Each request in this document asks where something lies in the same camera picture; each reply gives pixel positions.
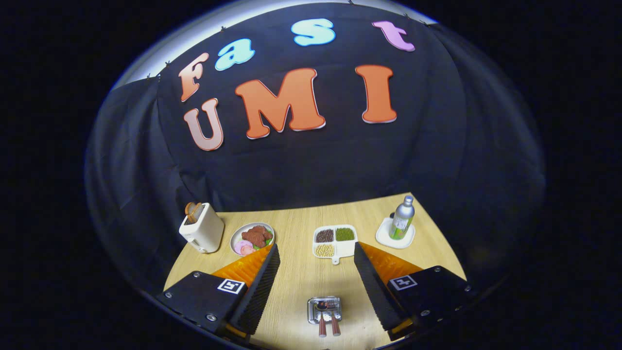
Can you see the pink ham slice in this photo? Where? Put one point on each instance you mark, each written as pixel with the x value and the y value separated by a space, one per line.
pixel 240 247
pixel 248 251

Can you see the green label metal bottle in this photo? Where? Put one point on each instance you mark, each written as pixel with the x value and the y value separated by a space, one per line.
pixel 402 221

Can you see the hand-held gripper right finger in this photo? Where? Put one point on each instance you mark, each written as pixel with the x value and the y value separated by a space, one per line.
pixel 376 287

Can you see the green lettuce leaf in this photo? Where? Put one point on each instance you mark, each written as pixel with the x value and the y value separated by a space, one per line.
pixel 268 241

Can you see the white toaster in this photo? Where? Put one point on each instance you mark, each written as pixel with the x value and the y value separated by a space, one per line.
pixel 206 233

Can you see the pile of yellow soybeans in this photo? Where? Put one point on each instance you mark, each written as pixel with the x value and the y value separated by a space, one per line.
pixel 325 250

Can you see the pile of black beans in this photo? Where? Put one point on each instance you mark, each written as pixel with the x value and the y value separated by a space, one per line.
pixel 324 236

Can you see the brown meat piece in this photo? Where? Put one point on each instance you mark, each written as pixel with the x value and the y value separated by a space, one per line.
pixel 255 236

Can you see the white divided dish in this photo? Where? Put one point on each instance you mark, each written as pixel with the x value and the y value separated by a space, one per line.
pixel 346 249

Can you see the white oval food plate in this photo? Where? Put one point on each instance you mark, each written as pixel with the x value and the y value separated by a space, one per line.
pixel 235 236

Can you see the pile of green beans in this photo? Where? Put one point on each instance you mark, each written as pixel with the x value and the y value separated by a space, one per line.
pixel 345 234

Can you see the toasted bread slice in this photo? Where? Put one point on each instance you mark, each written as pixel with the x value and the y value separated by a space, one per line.
pixel 198 209
pixel 189 212

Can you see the small white coaster tray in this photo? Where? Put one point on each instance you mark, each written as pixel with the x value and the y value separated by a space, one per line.
pixel 384 238

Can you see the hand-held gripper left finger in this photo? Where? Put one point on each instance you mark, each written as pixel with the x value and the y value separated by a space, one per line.
pixel 257 291

